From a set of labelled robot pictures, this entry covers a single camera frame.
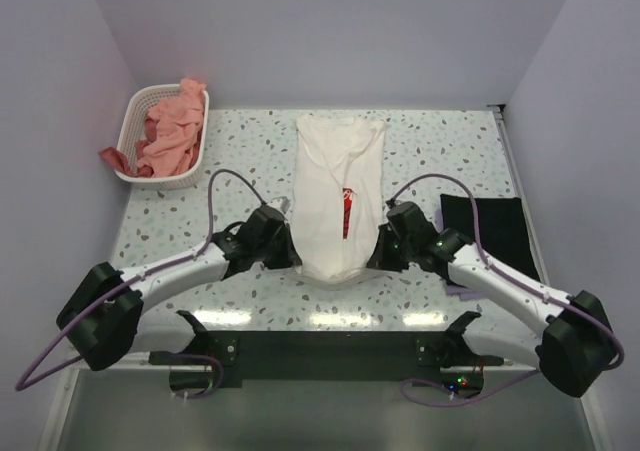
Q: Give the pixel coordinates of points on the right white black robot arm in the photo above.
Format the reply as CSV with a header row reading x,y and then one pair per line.
x,y
569,339

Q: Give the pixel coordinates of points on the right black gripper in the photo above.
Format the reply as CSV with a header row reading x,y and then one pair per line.
x,y
380,258

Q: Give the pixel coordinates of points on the pink crumpled t-shirt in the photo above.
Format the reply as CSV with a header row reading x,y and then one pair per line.
x,y
172,133

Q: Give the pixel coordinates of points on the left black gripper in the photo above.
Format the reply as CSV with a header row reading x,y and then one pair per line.
x,y
289,256

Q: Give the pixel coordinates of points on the folded lavender t-shirt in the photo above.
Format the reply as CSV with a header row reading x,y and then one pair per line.
x,y
460,291

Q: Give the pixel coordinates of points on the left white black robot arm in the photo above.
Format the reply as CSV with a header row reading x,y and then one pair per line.
x,y
102,319

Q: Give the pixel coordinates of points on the white plastic laundry basket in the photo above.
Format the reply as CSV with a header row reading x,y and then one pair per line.
x,y
132,130

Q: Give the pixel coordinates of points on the white t-shirt red print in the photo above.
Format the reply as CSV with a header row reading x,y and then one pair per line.
x,y
337,198

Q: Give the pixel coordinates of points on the folded black t-shirt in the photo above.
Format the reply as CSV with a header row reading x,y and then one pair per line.
x,y
503,229

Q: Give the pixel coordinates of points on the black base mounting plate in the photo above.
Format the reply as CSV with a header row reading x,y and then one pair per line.
x,y
227,359

